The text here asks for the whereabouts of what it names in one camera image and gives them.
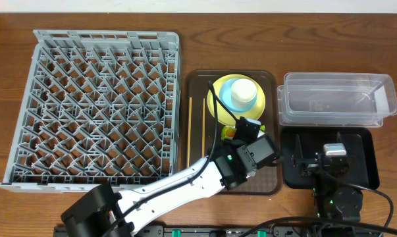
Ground white cup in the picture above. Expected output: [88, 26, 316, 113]
[231, 78, 257, 110]

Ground white bowl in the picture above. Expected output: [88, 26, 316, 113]
[246, 171, 256, 178]

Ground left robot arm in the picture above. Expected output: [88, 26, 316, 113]
[61, 134, 280, 236]

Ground brown serving tray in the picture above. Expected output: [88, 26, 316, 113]
[185, 70, 282, 195]

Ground green orange snack wrapper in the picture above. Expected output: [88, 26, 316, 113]
[221, 125, 266, 140]

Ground light blue small plate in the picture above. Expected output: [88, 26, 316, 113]
[219, 78, 257, 113]

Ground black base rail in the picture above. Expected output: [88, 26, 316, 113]
[136, 225, 380, 237]

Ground grey plastic dish rack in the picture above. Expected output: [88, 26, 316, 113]
[0, 30, 181, 193]

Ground black waste tray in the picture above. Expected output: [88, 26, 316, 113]
[280, 127, 380, 190]

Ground clear plastic bin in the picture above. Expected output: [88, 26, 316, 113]
[277, 72, 397, 128]

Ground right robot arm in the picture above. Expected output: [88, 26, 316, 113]
[292, 135, 363, 222]

